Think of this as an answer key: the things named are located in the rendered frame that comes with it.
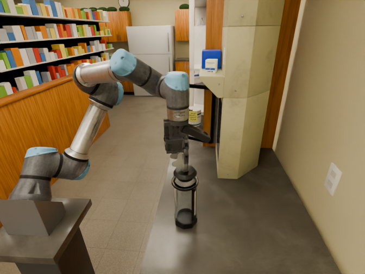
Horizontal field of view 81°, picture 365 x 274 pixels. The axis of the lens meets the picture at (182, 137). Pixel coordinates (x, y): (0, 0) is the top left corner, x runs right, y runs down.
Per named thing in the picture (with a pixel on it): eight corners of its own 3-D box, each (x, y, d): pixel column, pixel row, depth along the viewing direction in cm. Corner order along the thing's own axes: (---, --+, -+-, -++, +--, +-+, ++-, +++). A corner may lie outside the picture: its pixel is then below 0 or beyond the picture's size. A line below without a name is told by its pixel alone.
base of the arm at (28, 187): (-2, 199, 83) (5, 173, 87) (26, 200, 98) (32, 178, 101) (34, 200, 82) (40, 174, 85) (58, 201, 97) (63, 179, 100)
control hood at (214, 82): (219, 82, 129) (220, 65, 125) (222, 98, 101) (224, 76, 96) (200, 82, 131) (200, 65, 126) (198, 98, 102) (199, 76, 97)
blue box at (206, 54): (219, 66, 124) (220, 49, 120) (220, 68, 115) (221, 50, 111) (201, 66, 125) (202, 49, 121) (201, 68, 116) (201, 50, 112)
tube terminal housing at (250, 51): (251, 150, 148) (270, 26, 113) (262, 180, 119) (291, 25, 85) (215, 149, 151) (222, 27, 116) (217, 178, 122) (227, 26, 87)
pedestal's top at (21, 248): (-22, 261, 85) (-27, 254, 83) (33, 202, 113) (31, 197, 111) (56, 265, 83) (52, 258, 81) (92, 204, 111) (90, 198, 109)
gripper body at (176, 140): (164, 145, 82) (162, 116, 76) (186, 143, 83) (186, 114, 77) (167, 156, 75) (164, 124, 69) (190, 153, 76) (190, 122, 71)
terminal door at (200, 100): (213, 144, 147) (215, 86, 129) (174, 136, 160) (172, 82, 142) (213, 143, 148) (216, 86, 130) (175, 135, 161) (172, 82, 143)
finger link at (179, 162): (171, 173, 81) (170, 150, 78) (187, 171, 82) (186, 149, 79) (172, 177, 78) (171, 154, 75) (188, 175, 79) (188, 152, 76)
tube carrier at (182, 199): (200, 226, 91) (201, 186, 81) (175, 230, 89) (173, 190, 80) (194, 207, 101) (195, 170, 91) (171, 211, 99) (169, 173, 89)
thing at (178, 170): (199, 182, 82) (199, 168, 79) (175, 186, 80) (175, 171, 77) (194, 169, 90) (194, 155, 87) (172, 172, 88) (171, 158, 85)
